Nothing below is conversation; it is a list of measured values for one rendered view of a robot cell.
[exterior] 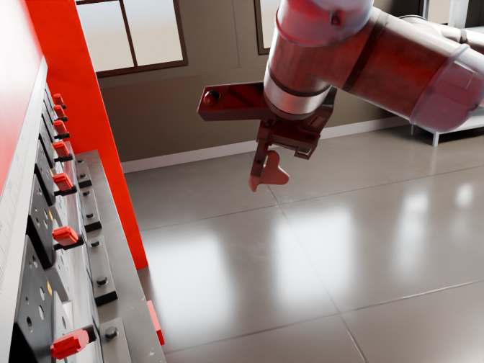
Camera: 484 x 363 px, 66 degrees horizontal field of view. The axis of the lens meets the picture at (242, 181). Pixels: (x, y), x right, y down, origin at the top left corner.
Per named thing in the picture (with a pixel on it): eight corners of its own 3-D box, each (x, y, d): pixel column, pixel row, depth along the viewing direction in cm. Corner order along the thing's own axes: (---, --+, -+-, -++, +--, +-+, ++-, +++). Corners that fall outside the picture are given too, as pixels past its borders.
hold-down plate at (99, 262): (118, 299, 99) (115, 290, 97) (97, 307, 97) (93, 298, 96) (105, 242, 124) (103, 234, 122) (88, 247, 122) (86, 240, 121)
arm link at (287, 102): (260, 87, 39) (277, 26, 42) (256, 109, 43) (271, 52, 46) (330, 104, 39) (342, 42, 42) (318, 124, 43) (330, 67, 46)
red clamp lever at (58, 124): (63, 117, 98) (69, 132, 107) (45, 121, 97) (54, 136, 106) (64, 123, 98) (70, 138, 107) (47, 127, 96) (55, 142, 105)
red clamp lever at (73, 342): (80, 329, 32) (93, 323, 41) (27, 350, 30) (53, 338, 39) (86, 351, 31) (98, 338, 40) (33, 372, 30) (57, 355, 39)
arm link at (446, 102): (481, 46, 38) (381, 3, 39) (516, 68, 28) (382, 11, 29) (434, 114, 42) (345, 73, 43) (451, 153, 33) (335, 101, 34)
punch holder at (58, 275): (73, 309, 55) (32, 213, 47) (9, 333, 52) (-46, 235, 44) (69, 254, 67) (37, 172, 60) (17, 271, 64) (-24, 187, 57)
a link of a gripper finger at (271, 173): (280, 209, 58) (296, 160, 53) (243, 199, 58) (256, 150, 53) (281, 197, 61) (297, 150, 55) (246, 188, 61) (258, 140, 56)
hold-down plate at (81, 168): (92, 185, 165) (91, 179, 164) (80, 189, 163) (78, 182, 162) (87, 163, 190) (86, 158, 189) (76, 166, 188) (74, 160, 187)
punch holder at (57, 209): (68, 240, 71) (38, 162, 64) (19, 256, 68) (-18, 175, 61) (66, 207, 84) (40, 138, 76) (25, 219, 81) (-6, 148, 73)
